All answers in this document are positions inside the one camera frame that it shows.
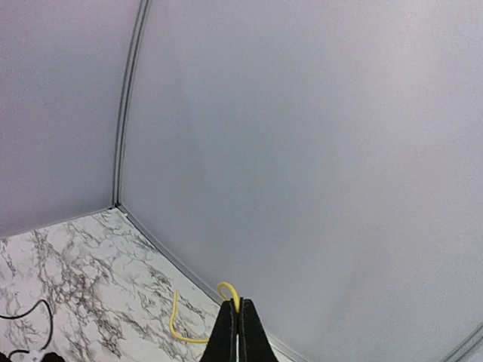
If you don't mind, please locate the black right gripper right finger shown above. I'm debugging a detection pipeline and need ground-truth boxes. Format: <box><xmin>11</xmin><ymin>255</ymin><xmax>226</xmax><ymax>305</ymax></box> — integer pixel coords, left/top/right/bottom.
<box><xmin>238</xmin><ymin>298</ymin><xmax>278</xmax><ymax>362</ymax></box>

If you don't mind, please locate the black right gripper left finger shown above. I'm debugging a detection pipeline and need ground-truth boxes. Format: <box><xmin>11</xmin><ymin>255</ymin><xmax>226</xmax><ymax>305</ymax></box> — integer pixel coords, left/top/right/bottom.
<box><xmin>200</xmin><ymin>300</ymin><xmax>238</xmax><ymax>362</ymax></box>

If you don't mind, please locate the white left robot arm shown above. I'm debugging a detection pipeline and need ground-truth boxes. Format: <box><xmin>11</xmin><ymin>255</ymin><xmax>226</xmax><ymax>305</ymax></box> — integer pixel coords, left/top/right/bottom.
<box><xmin>1</xmin><ymin>299</ymin><xmax>66</xmax><ymax>362</ymax></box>

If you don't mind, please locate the left corner aluminium post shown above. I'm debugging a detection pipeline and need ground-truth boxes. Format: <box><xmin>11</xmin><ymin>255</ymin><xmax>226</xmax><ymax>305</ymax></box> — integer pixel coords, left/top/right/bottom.
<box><xmin>111</xmin><ymin>0</ymin><xmax>152</xmax><ymax>207</ymax></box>

